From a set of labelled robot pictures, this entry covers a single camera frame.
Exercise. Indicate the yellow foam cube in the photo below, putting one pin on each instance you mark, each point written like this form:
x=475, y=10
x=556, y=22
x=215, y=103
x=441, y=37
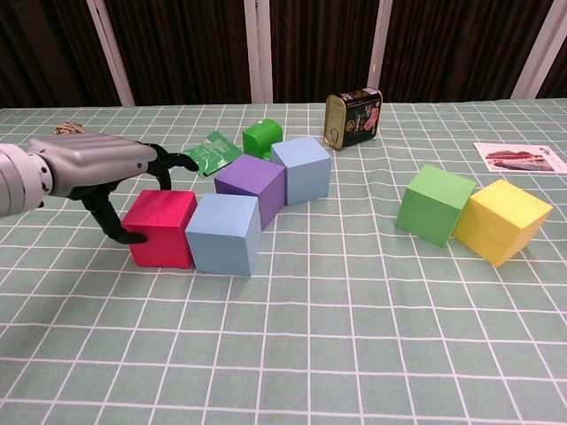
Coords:
x=500, y=221

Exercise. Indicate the light blue foam cube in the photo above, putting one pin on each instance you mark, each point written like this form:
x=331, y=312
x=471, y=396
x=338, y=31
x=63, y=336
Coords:
x=221, y=239
x=301, y=170

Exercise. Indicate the green plastic building brick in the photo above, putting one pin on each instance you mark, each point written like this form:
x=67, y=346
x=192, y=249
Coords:
x=261, y=137

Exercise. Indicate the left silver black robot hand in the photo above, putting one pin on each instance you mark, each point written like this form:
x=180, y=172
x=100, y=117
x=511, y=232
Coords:
x=97, y=161

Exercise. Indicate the purple foam cube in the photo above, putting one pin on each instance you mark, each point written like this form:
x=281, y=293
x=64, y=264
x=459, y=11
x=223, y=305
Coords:
x=252, y=177

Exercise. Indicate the green foam cube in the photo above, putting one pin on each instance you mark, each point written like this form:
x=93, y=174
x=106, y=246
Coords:
x=432, y=203

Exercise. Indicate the black luncheon meat tin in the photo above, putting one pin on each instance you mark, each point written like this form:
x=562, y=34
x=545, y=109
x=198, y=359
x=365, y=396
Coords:
x=354, y=119

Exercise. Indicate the pink foam cube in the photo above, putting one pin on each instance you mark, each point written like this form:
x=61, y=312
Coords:
x=159, y=221

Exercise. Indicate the green foil sachet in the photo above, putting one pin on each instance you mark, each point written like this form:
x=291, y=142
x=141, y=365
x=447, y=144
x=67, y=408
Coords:
x=212, y=152

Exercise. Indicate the green checked tablecloth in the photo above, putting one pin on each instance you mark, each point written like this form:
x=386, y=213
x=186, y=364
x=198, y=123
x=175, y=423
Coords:
x=354, y=332

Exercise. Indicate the postcard with red building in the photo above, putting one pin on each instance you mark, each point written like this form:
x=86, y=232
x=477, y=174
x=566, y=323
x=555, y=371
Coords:
x=518, y=157

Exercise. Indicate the white metal frame post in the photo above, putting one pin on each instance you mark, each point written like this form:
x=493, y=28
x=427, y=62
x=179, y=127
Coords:
x=111, y=57
x=379, y=44
x=259, y=53
x=544, y=44

